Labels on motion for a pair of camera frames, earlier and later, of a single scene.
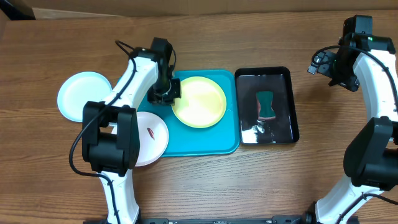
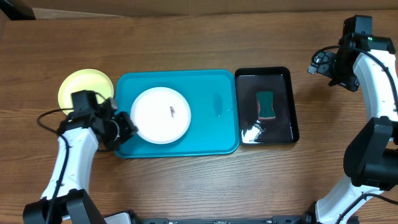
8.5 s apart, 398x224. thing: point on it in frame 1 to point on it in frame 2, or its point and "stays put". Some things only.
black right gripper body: [344, 83] stays put
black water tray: [254, 131] stays put
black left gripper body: [164, 91] to [120, 129]
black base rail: [276, 219] stays put
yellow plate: [203, 102] to [88, 79]
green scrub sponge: [265, 105] stays put
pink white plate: [153, 137] to [161, 114]
